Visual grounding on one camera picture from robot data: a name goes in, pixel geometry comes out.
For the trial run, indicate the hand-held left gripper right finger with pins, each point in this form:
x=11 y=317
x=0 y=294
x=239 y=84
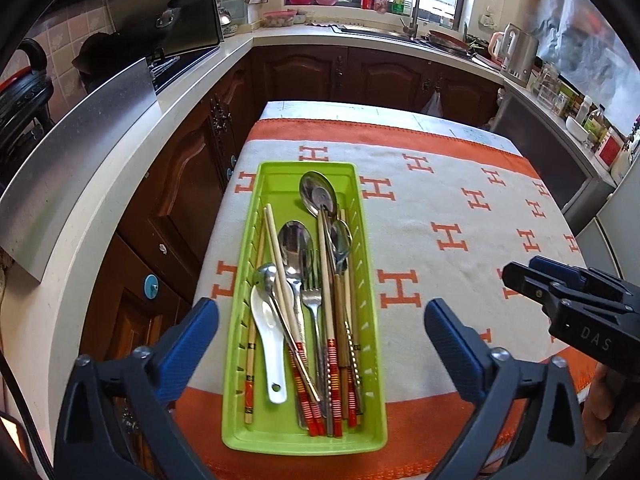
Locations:
x=452 y=350

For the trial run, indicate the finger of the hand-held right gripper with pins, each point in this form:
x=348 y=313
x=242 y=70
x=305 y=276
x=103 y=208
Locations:
x=557 y=271
x=522 y=280

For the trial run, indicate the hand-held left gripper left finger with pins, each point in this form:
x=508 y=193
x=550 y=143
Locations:
x=192 y=345

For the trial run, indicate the patterned bamboo chopstick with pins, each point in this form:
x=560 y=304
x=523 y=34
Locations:
x=251 y=370

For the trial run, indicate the white ceramic spoon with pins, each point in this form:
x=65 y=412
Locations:
x=267 y=330

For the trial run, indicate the beige red-striped chopstick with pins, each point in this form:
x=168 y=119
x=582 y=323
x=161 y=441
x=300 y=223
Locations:
x=354 y=395
x=280 y=260
x=299 y=375
x=327 y=310

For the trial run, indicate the steel fork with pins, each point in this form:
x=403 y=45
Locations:
x=311 y=300

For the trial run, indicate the green plastic utensil tray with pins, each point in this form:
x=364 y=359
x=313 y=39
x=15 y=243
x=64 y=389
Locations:
x=280 y=185

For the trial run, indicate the steel soup spoon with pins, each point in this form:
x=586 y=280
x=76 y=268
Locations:
x=315 y=185

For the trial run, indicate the person's right hand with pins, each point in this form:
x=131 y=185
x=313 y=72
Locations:
x=597 y=405

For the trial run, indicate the orange white printed blanket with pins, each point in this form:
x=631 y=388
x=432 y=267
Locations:
x=450 y=200

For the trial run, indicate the red white package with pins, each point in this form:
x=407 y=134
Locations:
x=611 y=149

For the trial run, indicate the white bowl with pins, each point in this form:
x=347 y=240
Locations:
x=577 y=130

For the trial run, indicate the clear bottle green label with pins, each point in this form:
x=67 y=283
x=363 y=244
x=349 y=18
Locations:
x=595 y=127

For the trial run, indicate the white plastic bottle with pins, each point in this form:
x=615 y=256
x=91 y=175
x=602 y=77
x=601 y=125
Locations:
x=584 y=107

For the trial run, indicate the glass pitcher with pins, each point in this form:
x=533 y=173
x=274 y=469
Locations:
x=545 y=85

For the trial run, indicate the white plastic bag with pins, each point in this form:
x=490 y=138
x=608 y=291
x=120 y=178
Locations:
x=432 y=105

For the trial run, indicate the white kitchen countertop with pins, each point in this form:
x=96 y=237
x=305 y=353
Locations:
x=125 y=160

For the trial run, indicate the steel electric kettle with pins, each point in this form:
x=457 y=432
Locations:
x=520 y=55

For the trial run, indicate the bent steel sheet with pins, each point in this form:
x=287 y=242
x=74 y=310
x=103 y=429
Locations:
x=75 y=150

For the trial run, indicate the pale patterned tablecloth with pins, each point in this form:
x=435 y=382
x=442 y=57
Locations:
x=350 y=110

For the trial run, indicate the red plate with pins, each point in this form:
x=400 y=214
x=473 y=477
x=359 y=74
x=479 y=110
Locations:
x=447 y=40

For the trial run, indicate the black gas stove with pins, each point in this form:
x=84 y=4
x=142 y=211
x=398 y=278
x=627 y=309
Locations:
x=170 y=67

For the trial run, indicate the steel sink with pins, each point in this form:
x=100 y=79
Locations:
x=380 y=32

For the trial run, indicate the steel kitchen faucet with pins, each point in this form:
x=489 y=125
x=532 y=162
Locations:
x=415 y=15

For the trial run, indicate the black pressure cooker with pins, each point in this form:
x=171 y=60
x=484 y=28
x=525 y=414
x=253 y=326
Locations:
x=20 y=105

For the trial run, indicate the black wok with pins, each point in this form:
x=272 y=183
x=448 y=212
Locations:
x=100 y=52

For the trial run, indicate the small steel teapot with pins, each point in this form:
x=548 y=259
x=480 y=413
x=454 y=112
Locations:
x=225 y=17

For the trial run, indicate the black frying pan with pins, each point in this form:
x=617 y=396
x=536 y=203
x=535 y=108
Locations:
x=160 y=17

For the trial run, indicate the bowl of food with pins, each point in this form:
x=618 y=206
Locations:
x=279 y=19

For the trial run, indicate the clear plastic wall sheet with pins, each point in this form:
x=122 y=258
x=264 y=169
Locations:
x=585 y=45

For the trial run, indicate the wall outlet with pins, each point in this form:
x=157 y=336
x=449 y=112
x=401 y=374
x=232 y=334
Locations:
x=487 y=19

